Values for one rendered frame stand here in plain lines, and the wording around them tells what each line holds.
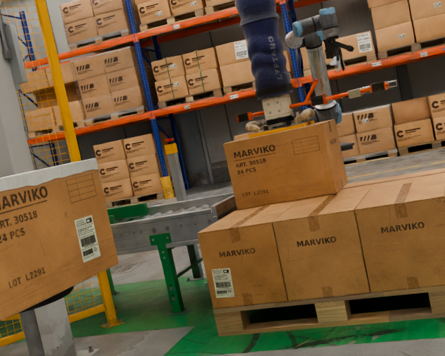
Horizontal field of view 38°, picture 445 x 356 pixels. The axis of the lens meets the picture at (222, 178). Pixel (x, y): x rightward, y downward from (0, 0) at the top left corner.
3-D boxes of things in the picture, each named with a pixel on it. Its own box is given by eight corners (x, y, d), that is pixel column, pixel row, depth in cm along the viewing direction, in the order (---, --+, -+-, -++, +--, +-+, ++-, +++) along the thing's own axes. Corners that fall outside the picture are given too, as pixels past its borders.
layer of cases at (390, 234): (212, 309, 328) (196, 232, 325) (266, 258, 421) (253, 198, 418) (460, 284, 285) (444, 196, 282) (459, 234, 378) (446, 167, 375)
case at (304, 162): (236, 210, 382) (222, 143, 379) (256, 198, 419) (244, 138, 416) (336, 193, 360) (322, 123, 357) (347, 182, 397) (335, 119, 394)
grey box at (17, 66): (-9, 90, 338) (-21, 34, 335) (-2, 90, 342) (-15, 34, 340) (22, 82, 330) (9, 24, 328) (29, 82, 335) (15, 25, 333)
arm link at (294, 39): (281, 37, 445) (292, 19, 378) (298, 31, 445) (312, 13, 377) (285, 53, 446) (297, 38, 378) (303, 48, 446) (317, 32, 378)
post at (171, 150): (193, 279, 471) (164, 145, 463) (196, 277, 477) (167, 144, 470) (201, 278, 468) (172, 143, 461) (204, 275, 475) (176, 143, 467)
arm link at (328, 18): (333, 8, 375) (335, 4, 365) (337, 29, 376) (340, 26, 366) (316, 10, 375) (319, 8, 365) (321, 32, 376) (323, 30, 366)
